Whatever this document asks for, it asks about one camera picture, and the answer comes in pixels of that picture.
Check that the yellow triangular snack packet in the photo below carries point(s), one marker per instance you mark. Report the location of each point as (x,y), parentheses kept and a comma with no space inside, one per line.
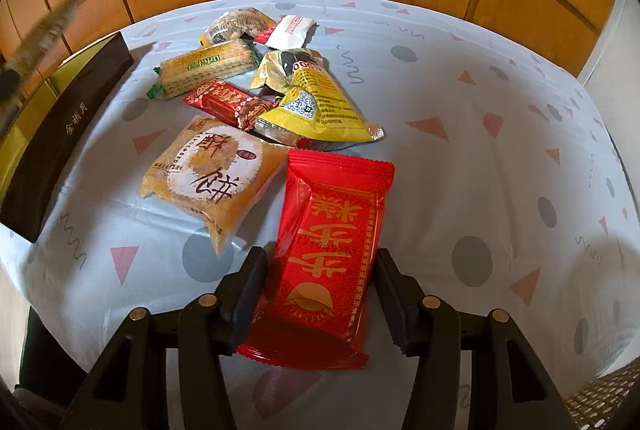
(320,109)

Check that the dark brown gift box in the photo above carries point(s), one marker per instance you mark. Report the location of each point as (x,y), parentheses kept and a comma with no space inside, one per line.
(55,144)

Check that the woven wicker chair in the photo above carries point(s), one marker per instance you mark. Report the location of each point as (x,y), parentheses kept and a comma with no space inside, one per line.
(600,400)

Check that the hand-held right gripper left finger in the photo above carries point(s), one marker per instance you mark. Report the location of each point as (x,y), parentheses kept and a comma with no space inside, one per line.
(247,297)

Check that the white and red snack packet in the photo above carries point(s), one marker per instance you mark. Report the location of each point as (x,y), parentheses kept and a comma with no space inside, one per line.
(290,32)

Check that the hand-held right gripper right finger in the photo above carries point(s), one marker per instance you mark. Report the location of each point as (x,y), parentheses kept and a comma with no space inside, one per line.
(395,305)

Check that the small red patterned snack packet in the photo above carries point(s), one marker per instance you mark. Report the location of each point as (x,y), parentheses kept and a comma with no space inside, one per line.
(220,102)

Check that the orange pastry packet white circle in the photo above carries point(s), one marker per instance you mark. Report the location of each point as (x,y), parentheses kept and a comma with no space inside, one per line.
(210,169)

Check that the dark chair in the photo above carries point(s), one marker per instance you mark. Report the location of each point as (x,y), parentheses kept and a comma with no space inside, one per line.
(45,360)

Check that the patterned white tablecloth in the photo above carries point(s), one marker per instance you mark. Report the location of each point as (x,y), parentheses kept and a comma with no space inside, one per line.
(475,159)

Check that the large red snack packet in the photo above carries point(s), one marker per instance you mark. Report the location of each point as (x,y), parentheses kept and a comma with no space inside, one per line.
(330,235)

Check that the cracker packet green ends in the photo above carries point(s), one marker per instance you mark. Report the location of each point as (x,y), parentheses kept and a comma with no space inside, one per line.
(205,67)

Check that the clear peanut snack packet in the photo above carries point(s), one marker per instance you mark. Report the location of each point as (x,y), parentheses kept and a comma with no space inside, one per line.
(235,27)

